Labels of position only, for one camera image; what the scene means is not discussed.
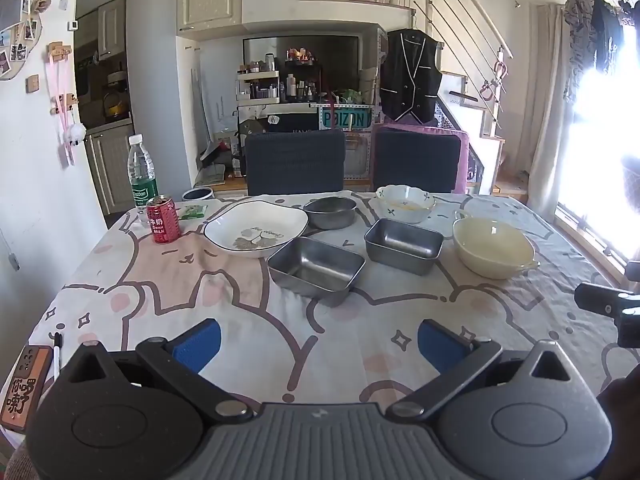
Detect teal plate sign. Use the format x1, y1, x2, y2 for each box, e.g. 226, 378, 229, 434
320, 105, 375, 131

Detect round steel bowl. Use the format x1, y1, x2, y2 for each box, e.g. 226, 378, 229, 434
303, 197, 358, 230

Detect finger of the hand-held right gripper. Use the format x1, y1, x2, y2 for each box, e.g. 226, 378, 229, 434
574, 282, 623, 317

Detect clear water bottle green label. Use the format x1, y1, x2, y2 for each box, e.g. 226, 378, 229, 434
127, 134, 160, 223

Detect white perforated shelf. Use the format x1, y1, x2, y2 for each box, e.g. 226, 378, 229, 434
342, 130, 376, 181

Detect rectangular steel tray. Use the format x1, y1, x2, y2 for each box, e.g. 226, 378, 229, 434
267, 236, 366, 308
364, 218, 445, 276

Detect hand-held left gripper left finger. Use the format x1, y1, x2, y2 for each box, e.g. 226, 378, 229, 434
64, 319, 253, 422

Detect beige kitchen base cabinet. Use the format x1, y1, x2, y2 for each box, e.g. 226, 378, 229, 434
84, 120, 137, 215

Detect black cosmetics rack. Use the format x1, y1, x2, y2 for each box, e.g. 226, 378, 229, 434
284, 47, 319, 104

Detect black vest white trim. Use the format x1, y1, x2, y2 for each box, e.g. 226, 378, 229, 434
380, 29, 444, 124

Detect white plate with black rim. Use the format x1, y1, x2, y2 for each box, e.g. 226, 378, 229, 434
203, 201, 309, 259

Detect red drink can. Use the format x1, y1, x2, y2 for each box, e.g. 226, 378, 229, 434
146, 196, 182, 245

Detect white cosmetics organizer rack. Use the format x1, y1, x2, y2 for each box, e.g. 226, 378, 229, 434
236, 70, 281, 107

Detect white floral scalloped bowl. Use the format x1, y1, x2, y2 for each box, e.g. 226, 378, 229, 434
375, 185, 436, 224

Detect purple cloth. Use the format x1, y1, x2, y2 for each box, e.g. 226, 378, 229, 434
372, 122, 472, 194

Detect dark blue chair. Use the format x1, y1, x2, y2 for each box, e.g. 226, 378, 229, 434
374, 130, 462, 194
244, 130, 346, 197

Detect wooden block with characters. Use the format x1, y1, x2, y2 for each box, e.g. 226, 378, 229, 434
0, 345, 54, 433

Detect bear printed tablecloth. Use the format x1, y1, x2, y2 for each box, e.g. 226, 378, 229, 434
27, 190, 640, 411

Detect cream bowl with handles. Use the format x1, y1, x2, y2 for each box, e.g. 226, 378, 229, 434
453, 212, 541, 280

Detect hanging clothes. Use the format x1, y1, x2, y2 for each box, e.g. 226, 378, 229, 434
564, 0, 632, 102

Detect stair railing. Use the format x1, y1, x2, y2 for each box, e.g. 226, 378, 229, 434
410, 0, 516, 131

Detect yellow kettle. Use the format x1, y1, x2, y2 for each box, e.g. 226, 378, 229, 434
103, 92, 129, 119

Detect person's leg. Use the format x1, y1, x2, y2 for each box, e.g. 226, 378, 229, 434
597, 375, 640, 480

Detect wall photo collage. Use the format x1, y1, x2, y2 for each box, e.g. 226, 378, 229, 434
0, 0, 45, 82

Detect pink ribbon white plush toy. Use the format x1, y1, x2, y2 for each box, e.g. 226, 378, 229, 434
47, 55, 87, 168

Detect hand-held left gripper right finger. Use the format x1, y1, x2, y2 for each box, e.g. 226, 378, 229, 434
386, 319, 576, 422

